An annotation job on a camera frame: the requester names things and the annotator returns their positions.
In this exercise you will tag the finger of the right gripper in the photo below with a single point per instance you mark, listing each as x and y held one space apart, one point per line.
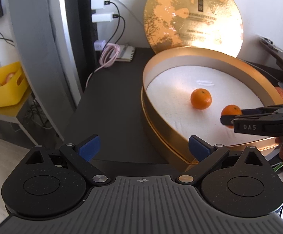
245 119
259 110

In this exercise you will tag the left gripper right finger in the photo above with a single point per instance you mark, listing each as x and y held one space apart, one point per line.
209 158

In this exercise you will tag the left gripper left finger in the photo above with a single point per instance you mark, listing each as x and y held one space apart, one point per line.
79 156

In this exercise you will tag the tangerine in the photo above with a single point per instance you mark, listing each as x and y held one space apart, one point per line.
231 110
201 99

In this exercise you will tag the round gold box base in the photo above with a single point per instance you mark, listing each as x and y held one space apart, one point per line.
168 80

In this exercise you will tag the yellow plastic basket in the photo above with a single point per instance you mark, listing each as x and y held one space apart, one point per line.
13 84

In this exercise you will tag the purple charger plug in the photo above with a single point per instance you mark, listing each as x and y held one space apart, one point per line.
99 45

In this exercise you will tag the spiral notepad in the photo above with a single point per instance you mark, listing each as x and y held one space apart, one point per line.
126 53

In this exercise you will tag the round gold box lid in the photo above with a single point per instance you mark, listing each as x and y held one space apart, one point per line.
209 24

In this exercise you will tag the black power strip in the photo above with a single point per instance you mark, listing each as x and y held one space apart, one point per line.
89 34

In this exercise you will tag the bottom white charger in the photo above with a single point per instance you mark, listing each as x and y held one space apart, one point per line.
104 17

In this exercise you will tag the white charger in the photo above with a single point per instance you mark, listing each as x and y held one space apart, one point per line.
104 17
99 4

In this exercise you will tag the middle white charger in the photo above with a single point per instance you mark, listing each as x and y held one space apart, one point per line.
99 4

